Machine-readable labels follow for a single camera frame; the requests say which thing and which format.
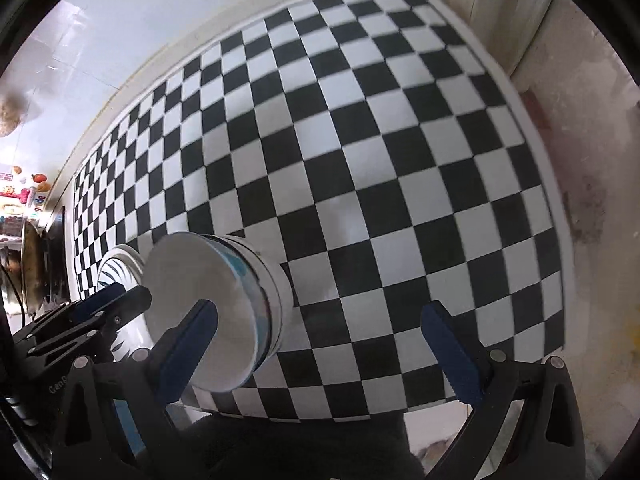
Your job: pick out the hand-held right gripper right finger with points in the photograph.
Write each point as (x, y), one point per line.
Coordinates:
(452, 355)

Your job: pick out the white bowl with blue dots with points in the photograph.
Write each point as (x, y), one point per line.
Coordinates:
(195, 290)

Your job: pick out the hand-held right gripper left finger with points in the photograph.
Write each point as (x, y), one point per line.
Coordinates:
(187, 350)

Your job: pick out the white plate with black-striped rim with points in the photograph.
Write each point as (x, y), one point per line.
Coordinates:
(112, 270)

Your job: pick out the cluster of colourful fridge magnets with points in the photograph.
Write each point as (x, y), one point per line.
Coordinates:
(22, 200)

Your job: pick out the blue cabinet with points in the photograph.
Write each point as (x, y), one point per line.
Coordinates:
(127, 427)

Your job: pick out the black and white checkered cloth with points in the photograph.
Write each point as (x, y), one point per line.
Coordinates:
(375, 185)

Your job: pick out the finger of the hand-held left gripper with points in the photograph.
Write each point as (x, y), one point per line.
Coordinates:
(102, 297)
(127, 305)

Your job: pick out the round metal pan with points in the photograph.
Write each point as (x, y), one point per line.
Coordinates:
(32, 260)

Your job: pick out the beige round object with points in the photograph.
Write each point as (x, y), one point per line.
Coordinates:
(9, 115)

